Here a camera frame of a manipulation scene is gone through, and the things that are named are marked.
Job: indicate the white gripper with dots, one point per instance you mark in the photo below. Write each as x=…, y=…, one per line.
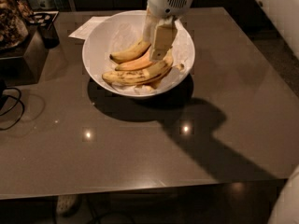
x=169, y=1

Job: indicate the white bowl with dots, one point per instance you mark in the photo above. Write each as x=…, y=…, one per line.
x=99, y=47

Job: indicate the middle orange banana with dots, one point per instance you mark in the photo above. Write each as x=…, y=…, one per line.
x=137, y=64

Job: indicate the dark cup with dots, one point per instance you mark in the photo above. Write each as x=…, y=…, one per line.
x=49, y=37

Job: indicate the dark box stand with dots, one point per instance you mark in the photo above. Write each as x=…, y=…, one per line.
x=24, y=64

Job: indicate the spotted yellow banana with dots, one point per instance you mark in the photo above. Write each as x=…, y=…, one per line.
x=142, y=76

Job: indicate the glass jar with snacks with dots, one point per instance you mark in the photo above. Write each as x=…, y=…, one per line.
x=13, y=29

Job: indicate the white paper sheet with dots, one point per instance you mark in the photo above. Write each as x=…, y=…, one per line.
x=85, y=29

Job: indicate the top yellow banana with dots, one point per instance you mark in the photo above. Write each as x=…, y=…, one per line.
x=133, y=52

